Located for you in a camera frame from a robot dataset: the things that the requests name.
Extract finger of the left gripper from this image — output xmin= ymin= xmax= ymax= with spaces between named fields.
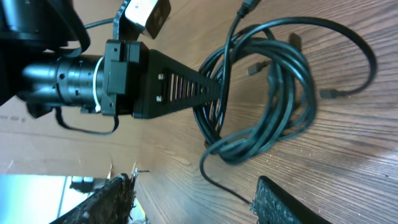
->
xmin=132 ymin=50 xmax=221 ymax=119

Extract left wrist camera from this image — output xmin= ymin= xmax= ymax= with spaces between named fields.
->
xmin=113 ymin=0 xmax=171 ymax=40

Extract black usb cables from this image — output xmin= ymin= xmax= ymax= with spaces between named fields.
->
xmin=192 ymin=0 xmax=378 ymax=206

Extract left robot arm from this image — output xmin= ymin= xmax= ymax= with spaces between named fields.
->
xmin=1 ymin=0 xmax=221 ymax=119

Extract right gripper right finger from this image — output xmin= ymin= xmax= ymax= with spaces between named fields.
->
xmin=251 ymin=175 xmax=331 ymax=224

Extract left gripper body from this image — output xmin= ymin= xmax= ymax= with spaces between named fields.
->
xmin=101 ymin=40 xmax=149 ymax=116

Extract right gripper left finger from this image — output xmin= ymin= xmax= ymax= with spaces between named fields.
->
xmin=51 ymin=174 xmax=137 ymax=224

